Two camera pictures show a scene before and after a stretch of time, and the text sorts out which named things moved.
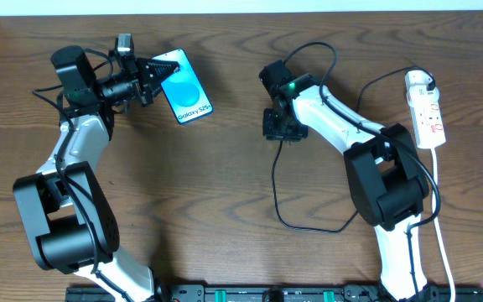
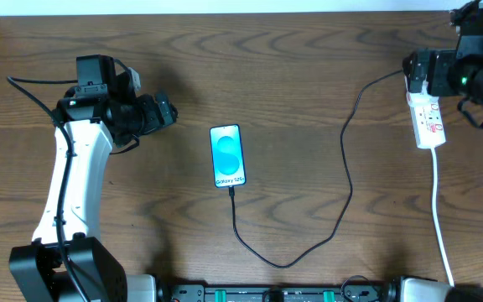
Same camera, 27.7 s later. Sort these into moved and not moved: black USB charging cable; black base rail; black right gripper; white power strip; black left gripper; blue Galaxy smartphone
Moved: black USB charging cable; black right gripper; blue Galaxy smartphone; black left gripper
Not moved: black base rail; white power strip
